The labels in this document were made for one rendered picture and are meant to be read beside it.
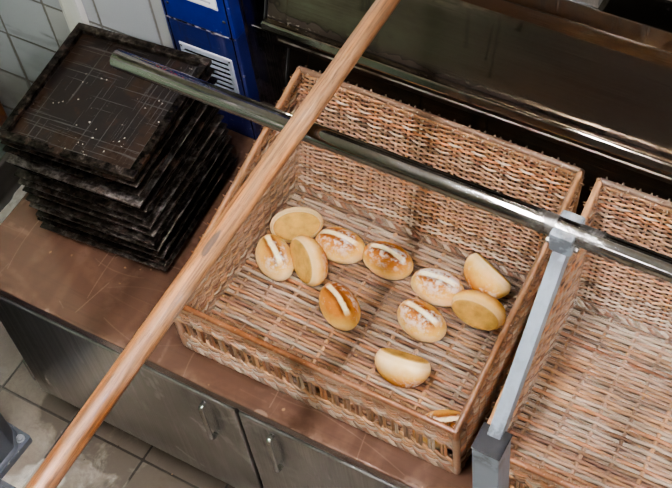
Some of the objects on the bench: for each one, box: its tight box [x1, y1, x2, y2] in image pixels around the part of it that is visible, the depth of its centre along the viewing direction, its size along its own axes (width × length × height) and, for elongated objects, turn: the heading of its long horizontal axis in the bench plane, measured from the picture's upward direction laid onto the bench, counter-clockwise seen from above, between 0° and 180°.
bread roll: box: [375, 348, 431, 388], centre depth 213 cm, size 6×10×7 cm
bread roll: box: [464, 253, 511, 299], centre depth 222 cm, size 6×10×7 cm, turn 41°
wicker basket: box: [174, 65, 585, 475], centre depth 214 cm, size 49×56×28 cm
